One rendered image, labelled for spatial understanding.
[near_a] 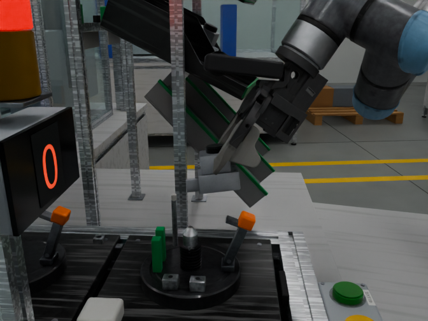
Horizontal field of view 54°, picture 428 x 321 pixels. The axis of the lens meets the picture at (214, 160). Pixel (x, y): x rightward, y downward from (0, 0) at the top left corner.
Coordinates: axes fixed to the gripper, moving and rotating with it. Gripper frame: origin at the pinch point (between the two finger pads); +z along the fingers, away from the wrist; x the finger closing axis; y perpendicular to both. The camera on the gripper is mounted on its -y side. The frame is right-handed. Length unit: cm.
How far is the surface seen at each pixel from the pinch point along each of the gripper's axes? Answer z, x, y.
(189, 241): 9.1, -11.6, 1.4
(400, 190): -18, 254, 185
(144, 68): 22, 375, -46
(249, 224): 2.5, -12.7, 6.5
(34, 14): 5, 78, -60
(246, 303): 10.8, -16.0, 11.3
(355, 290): 2.2, -14.3, 23.4
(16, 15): -6.6, -32.0, -23.3
